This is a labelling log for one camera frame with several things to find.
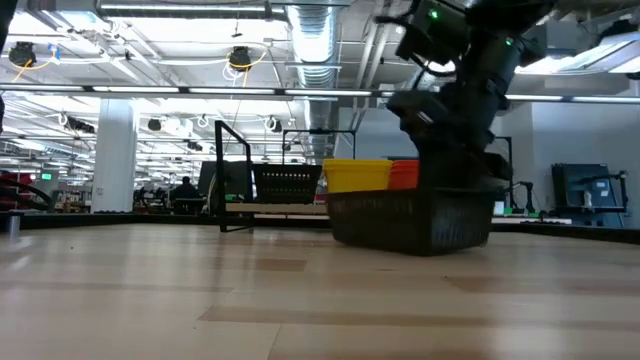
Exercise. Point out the orange-red plastic basket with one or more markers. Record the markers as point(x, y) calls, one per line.
point(405, 163)
point(404, 180)

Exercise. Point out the yellow plastic basket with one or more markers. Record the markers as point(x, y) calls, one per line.
point(357, 182)
point(357, 168)
point(357, 161)

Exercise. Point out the black plastic basket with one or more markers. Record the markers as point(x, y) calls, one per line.
point(287, 187)
point(410, 220)

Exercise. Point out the background black robot arm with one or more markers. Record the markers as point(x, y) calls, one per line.
point(530, 187)

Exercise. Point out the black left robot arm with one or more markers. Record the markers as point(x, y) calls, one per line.
point(5, 15)

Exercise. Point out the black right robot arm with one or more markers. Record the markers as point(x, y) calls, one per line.
point(500, 50)

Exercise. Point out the dark blue equipment cabinet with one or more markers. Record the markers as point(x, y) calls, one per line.
point(575, 190)

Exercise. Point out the white ceiling light panel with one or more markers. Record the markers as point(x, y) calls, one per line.
point(610, 50)

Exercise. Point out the black monitor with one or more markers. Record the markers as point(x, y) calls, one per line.
point(235, 177)

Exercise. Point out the long linear pendant light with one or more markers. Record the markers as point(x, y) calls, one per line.
point(225, 91)

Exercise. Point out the person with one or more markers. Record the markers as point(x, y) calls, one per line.
point(185, 192)

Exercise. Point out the white square pillar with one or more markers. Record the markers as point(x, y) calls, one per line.
point(115, 160)

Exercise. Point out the green exit sign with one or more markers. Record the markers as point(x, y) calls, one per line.
point(46, 176)

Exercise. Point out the red background equipment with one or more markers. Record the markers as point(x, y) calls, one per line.
point(15, 180)

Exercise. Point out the silver corrugated ventilation duct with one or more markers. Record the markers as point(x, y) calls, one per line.
point(316, 65)

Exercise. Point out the black aluminium table frame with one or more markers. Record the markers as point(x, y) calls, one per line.
point(100, 220)

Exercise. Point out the short silver post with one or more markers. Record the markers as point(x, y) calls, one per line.
point(14, 227)

